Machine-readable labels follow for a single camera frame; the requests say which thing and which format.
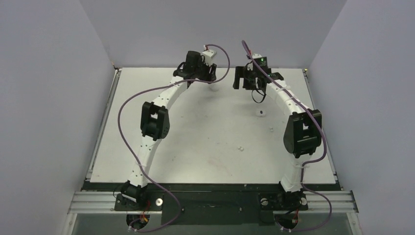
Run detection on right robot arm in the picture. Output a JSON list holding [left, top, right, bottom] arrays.
[[233, 54, 322, 209]]

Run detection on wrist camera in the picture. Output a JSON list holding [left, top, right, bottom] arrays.
[[246, 53, 262, 71], [201, 49, 217, 66]]

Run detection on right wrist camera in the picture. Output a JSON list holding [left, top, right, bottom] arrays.
[[246, 53, 262, 71]]

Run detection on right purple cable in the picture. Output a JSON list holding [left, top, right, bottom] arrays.
[[241, 40, 333, 233]]

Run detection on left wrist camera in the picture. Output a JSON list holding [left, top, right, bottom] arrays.
[[201, 49, 217, 66]]

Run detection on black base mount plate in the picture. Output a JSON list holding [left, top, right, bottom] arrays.
[[81, 181, 340, 230]]

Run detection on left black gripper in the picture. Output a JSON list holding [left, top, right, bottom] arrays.
[[194, 59, 216, 85]]

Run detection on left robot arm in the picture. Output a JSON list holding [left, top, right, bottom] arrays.
[[121, 49, 217, 211]]

